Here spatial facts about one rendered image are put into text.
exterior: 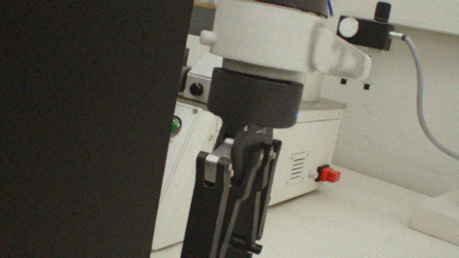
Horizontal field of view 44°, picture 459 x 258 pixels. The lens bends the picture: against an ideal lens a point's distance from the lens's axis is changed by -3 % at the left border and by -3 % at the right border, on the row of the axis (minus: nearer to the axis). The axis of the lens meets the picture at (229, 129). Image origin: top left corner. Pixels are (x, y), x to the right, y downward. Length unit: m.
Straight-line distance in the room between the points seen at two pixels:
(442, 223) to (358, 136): 0.47
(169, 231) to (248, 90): 0.33
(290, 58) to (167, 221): 0.34
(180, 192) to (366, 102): 0.81
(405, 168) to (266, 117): 0.98
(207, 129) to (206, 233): 0.31
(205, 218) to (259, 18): 0.15
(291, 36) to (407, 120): 0.98
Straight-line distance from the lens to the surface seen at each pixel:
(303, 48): 0.45
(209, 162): 0.43
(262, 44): 0.43
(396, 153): 1.42
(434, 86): 1.38
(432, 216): 1.06
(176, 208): 0.73
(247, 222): 0.53
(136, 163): 0.28
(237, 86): 0.45
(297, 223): 0.94
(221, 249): 0.47
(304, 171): 1.05
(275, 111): 0.45
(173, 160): 0.74
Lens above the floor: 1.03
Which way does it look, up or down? 10 degrees down
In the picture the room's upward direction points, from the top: 11 degrees clockwise
